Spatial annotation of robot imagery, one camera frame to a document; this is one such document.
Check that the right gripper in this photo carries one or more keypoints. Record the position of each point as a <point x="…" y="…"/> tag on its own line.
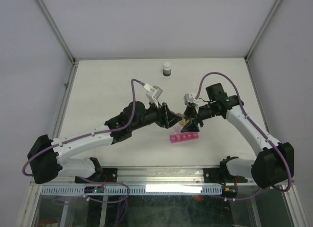
<point x="193" y="112"/>

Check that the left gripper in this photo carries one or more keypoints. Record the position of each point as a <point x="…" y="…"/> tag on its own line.
<point x="166" y="118"/>

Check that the clear bottle yellow pills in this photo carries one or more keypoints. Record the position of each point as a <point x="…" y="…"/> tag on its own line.
<point x="184" y="119"/>

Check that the pink weekly pill organizer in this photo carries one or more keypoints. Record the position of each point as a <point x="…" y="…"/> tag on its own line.
<point x="178" y="136"/>

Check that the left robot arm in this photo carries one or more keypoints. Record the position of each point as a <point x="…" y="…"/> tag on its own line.
<point x="52" y="158"/>

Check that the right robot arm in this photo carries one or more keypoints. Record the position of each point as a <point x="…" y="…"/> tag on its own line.
<point x="274" y="162"/>

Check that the white cap dark bottle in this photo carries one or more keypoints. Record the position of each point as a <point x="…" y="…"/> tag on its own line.
<point x="167" y="69"/>

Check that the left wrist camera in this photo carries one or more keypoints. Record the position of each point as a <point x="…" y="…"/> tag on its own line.
<point x="153" y="93"/>

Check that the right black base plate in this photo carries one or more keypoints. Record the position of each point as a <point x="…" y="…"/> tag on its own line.
<point x="214" y="175"/>

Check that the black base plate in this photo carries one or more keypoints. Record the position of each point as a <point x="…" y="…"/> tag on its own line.
<point x="107" y="175"/>
<point x="214" y="175"/>

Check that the aluminium mounting rail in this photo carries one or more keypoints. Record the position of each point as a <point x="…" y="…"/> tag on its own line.
<point x="135" y="175"/>

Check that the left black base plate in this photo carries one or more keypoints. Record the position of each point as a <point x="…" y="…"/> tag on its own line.
<point x="107" y="175"/>

